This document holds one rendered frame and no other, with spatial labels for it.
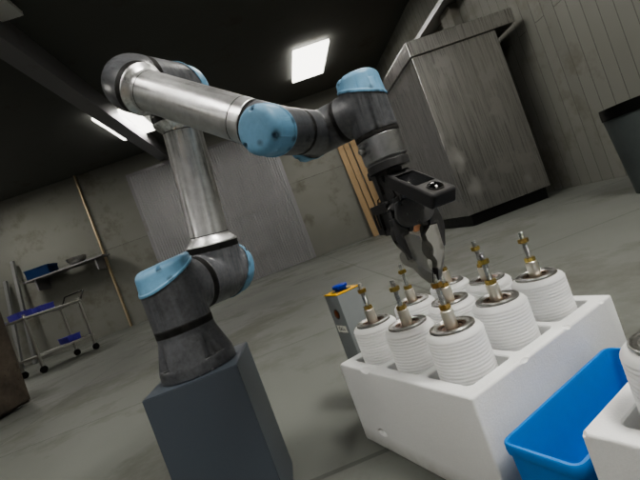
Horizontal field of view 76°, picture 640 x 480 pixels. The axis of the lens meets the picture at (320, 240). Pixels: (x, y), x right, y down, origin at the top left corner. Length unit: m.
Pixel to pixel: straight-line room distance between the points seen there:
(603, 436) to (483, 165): 3.96
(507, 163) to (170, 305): 4.01
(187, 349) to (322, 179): 8.20
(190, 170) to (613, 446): 0.82
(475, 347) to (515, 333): 0.10
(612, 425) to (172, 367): 0.67
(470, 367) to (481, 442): 0.10
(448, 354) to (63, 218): 9.52
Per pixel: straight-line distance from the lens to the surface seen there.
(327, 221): 8.82
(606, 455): 0.55
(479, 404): 0.66
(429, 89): 4.39
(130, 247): 9.37
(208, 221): 0.92
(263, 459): 0.85
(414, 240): 0.67
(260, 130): 0.61
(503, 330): 0.77
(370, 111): 0.68
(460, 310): 0.85
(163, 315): 0.84
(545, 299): 0.85
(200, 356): 0.83
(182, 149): 0.94
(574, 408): 0.78
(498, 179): 4.45
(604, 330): 0.90
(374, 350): 0.88
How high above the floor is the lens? 0.47
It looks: 1 degrees down
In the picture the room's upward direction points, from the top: 20 degrees counter-clockwise
